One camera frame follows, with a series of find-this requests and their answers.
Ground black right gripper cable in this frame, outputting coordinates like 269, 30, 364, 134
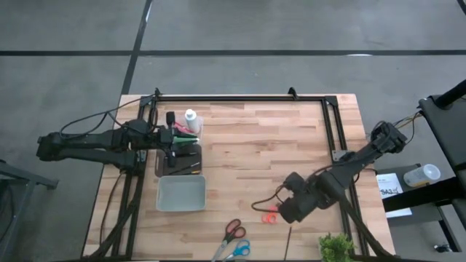
250, 183, 288, 214

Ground thin brown paintbrush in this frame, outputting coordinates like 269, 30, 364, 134
285, 226, 293, 262

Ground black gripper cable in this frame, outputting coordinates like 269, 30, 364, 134
148, 106, 160, 129
250, 183, 288, 214

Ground light grey plastic bin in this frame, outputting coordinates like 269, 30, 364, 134
156, 174, 208, 213

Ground green paint bottle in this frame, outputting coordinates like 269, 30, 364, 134
173, 135, 201, 147

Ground blue handled scissors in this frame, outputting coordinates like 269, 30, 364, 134
221, 238, 252, 262

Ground green potted plant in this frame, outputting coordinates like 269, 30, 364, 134
317, 233, 356, 262

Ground white paper sheet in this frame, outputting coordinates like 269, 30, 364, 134
376, 172, 414, 219

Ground small orange scissors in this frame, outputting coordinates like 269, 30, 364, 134
260, 205, 280, 224

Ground black aluminium table frame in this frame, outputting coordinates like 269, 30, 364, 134
82, 87, 401, 262

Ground dark grey side table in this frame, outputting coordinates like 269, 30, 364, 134
376, 163, 460, 254

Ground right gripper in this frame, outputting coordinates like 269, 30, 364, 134
277, 171, 318, 225

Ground grey metal table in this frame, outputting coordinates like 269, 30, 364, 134
0, 155, 59, 262

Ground dark grey equipment panel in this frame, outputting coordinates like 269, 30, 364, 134
417, 94, 466, 175

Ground dark grey plastic bin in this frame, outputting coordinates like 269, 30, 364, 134
154, 143, 203, 178

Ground black round bar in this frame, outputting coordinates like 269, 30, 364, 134
433, 79, 466, 110

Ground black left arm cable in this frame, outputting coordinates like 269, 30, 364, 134
60, 95, 154, 135

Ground translucent plastic jar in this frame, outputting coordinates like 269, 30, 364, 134
403, 163, 442, 188

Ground brown cable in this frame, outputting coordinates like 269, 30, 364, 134
98, 172, 124, 245

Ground red paint bottle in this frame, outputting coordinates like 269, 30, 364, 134
173, 121, 196, 136

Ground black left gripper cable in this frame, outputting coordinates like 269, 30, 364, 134
148, 106, 160, 129

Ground black red handled scissors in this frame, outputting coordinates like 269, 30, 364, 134
210, 218, 248, 262

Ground white paint bottle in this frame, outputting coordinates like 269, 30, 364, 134
183, 108, 202, 134

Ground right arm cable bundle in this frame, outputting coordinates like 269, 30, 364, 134
391, 111, 425, 146

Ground black beam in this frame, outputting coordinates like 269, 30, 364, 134
382, 176, 466, 214

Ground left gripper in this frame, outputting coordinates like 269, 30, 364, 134
157, 111, 201, 169

